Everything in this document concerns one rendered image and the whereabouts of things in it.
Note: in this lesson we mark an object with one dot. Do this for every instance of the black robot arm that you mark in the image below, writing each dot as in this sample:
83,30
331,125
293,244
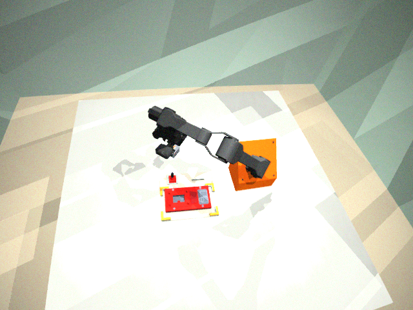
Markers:
230,149

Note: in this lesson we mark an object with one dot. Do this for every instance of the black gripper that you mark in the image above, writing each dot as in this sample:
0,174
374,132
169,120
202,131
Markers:
167,150

